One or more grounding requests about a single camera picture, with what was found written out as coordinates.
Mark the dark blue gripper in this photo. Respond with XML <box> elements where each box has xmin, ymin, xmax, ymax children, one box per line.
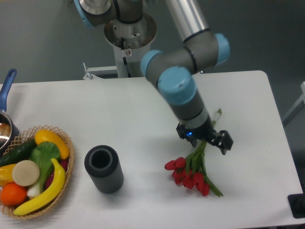
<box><xmin>176</xmin><ymin>114</ymin><xmax>234</xmax><ymax>155</ymax></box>

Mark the red tulip bouquet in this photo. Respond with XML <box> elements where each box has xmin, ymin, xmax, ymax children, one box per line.
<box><xmin>164</xmin><ymin>108</ymin><xmax>224</xmax><ymax>198</ymax></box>

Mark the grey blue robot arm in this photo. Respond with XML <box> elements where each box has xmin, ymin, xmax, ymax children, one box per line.
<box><xmin>75</xmin><ymin>0</ymin><xmax>233</xmax><ymax>154</ymax></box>

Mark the black device at table edge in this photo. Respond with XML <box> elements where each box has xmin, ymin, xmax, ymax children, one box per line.
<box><xmin>287</xmin><ymin>193</ymin><xmax>305</xmax><ymax>219</ymax></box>

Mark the dark grey ribbed vase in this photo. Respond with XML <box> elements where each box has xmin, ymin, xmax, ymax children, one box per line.
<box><xmin>84</xmin><ymin>145</ymin><xmax>124</xmax><ymax>194</ymax></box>

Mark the purple red vegetable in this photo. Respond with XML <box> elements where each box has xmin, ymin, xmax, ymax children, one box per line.
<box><xmin>44</xmin><ymin>159</ymin><xmax>69</xmax><ymax>189</ymax></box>

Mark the green bok choy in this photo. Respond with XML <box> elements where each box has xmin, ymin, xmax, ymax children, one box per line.
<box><xmin>27</xmin><ymin>141</ymin><xmax>60</xmax><ymax>198</ymax></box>

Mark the yellow banana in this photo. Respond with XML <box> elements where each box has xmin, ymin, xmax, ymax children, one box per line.
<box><xmin>13</xmin><ymin>158</ymin><xmax>66</xmax><ymax>216</ymax></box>

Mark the woven wicker basket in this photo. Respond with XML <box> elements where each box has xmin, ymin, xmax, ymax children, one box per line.
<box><xmin>0</xmin><ymin>125</ymin><xmax>74</xmax><ymax>220</ymax></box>

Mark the beige round disc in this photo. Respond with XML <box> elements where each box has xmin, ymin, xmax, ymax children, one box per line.
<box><xmin>12</xmin><ymin>160</ymin><xmax>40</xmax><ymax>187</ymax></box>

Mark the green cucumber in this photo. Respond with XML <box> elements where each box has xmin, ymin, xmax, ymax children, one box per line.
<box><xmin>0</xmin><ymin>139</ymin><xmax>37</xmax><ymax>167</ymax></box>

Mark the orange fruit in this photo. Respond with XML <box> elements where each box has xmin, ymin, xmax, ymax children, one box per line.
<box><xmin>0</xmin><ymin>183</ymin><xmax>27</xmax><ymax>206</ymax></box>

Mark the yellow bell pepper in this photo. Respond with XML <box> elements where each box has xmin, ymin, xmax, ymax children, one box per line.
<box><xmin>0</xmin><ymin>164</ymin><xmax>16</xmax><ymax>187</ymax></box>

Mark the white frame at right edge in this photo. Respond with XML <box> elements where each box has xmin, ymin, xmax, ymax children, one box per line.
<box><xmin>282</xmin><ymin>82</ymin><xmax>305</xmax><ymax>128</ymax></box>

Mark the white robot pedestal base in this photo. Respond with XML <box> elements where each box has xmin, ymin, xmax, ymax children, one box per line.
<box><xmin>82</xmin><ymin>13</ymin><xmax>158</xmax><ymax>81</ymax></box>

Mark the blue handled saucepan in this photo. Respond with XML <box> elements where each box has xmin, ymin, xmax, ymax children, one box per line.
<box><xmin>0</xmin><ymin>69</ymin><xmax>20</xmax><ymax>157</ymax></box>

